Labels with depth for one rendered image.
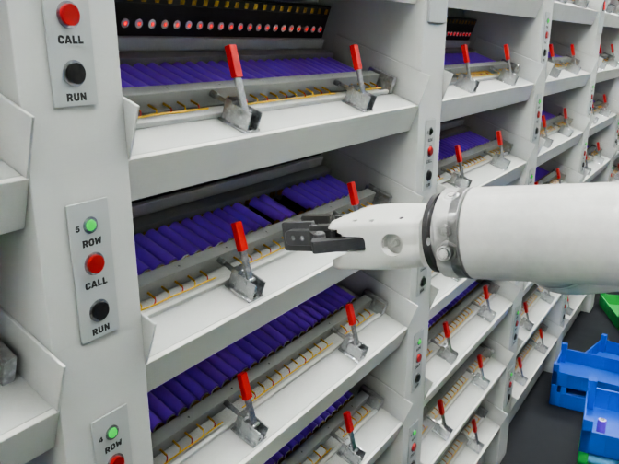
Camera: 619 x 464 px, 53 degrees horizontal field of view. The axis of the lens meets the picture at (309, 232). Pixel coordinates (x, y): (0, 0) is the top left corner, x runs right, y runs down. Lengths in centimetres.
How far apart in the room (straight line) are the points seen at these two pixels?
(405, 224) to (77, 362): 31
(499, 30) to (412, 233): 123
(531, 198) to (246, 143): 31
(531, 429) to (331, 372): 142
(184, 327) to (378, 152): 55
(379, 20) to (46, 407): 78
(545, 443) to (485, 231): 178
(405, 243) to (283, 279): 27
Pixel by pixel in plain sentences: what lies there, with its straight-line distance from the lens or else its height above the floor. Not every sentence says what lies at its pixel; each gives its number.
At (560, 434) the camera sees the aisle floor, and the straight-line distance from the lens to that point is 235.
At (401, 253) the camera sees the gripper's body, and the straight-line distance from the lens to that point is 57.
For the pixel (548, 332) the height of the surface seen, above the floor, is 17.
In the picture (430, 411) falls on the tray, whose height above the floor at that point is 39.
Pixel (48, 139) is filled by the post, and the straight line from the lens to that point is 52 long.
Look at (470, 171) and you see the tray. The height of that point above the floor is 97.
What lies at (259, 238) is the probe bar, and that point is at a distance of 83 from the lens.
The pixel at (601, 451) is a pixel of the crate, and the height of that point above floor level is 41.
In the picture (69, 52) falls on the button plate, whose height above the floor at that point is 124.
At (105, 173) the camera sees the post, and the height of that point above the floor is 114.
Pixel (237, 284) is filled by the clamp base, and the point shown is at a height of 97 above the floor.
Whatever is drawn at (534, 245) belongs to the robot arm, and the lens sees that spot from 53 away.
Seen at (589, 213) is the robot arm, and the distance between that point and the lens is 53.
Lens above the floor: 125
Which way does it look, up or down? 17 degrees down
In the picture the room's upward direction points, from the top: straight up
